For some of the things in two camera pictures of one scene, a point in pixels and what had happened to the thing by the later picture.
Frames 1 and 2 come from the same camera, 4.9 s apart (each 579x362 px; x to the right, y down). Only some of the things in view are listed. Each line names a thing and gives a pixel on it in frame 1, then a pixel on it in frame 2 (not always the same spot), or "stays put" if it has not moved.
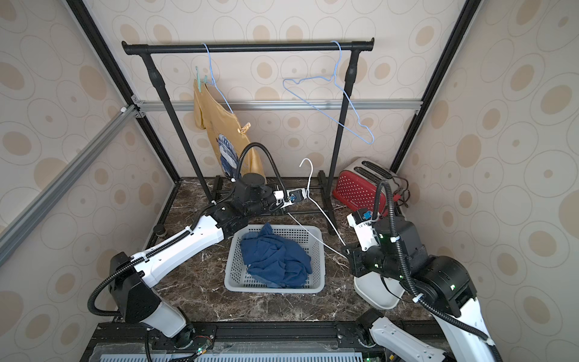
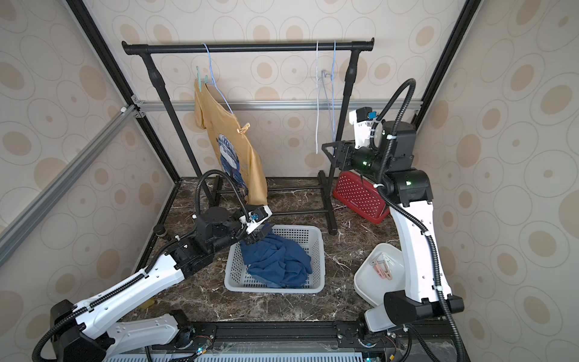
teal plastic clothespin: x=204 y=78 stays put
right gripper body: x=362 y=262 -> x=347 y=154
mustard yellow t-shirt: x=227 y=142 stays put
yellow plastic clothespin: x=243 y=130 stays put
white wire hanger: x=306 y=229 -> x=317 y=96
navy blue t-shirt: x=274 y=260 stays put
